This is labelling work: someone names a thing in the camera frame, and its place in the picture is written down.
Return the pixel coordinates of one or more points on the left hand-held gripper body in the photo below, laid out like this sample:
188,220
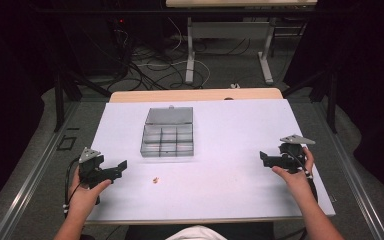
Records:
90,165

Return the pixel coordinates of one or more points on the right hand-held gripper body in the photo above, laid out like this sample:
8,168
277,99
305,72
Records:
291,155

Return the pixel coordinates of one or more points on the person's right hand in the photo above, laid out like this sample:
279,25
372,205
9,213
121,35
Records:
295,180

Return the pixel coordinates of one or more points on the person's left hand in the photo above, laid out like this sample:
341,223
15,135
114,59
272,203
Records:
85,196

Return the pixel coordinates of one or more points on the small tan object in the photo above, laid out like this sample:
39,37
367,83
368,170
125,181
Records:
155,180

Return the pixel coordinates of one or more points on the white table cover sheet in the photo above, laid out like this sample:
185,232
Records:
220,160

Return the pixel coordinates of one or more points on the clear plastic compartment box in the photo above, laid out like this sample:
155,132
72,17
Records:
168,133

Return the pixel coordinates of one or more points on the black metal stand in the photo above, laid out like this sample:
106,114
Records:
60,100
330,100

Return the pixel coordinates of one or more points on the white floor plug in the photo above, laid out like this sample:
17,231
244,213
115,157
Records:
235,85

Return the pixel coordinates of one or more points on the wooden table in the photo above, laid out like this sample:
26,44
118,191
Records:
193,95

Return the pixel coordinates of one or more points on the person's white shirt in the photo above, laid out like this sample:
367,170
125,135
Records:
196,233

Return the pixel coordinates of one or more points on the white-framed desk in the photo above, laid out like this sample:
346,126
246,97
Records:
228,30

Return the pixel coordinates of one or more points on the power strip with red light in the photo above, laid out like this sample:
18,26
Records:
120,23

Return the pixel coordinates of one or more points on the aluminium floor rail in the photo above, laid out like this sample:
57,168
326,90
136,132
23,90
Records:
350,173
26,183

